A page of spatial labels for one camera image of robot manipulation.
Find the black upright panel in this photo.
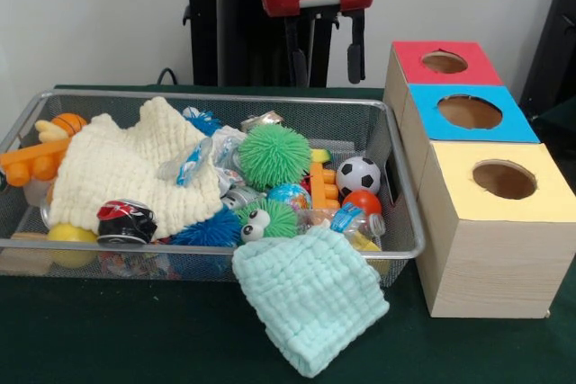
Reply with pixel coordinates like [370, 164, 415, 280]
[517, 0, 576, 109]

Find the orange plastic toy block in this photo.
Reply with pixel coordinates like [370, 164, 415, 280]
[0, 136, 73, 188]

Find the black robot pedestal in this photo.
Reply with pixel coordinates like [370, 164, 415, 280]
[173, 0, 364, 87]

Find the shallow clear mesh bin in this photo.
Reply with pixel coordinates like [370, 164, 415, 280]
[0, 90, 427, 289]

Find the mint green waffle cloth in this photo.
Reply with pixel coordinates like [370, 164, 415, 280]
[231, 226, 391, 379]

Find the black looped cable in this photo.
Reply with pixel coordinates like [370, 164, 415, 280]
[156, 67, 182, 86]

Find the blue spiky rubber ball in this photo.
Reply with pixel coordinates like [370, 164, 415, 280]
[169, 208, 243, 248]

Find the green spiky ball with eyes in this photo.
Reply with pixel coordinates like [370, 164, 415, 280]
[236, 198, 299, 245]

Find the dark green table cloth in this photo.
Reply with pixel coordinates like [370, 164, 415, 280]
[537, 95, 576, 169]
[0, 84, 576, 384]

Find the orange ball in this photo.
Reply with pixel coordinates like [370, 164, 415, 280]
[342, 190, 383, 219]

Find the small globe ball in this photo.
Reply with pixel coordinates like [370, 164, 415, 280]
[267, 183, 313, 212]

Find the orange studded toy brick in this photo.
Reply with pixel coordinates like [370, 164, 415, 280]
[309, 162, 341, 210]

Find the crushed black red can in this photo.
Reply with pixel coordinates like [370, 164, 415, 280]
[97, 198, 159, 248]

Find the green spiky rubber ball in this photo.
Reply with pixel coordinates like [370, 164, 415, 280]
[237, 124, 314, 192]

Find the cream waffle cloth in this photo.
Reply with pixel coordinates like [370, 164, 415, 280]
[48, 95, 225, 239]

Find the small soccer ball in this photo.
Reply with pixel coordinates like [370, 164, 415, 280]
[336, 156, 383, 199]

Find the wooden box with three holes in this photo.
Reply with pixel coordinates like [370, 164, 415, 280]
[382, 40, 576, 319]

